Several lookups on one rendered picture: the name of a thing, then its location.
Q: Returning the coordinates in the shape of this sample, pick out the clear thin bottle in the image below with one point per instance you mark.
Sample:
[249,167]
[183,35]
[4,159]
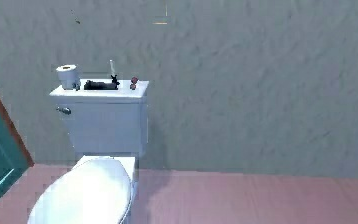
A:
[112,68]

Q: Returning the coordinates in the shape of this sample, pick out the black flat object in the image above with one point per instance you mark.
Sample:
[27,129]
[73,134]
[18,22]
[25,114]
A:
[100,85]

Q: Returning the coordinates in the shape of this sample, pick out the white toilet paper roll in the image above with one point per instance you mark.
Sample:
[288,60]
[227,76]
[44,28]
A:
[67,76]

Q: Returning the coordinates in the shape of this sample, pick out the teal door with brown frame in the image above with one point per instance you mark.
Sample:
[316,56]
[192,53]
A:
[2,156]

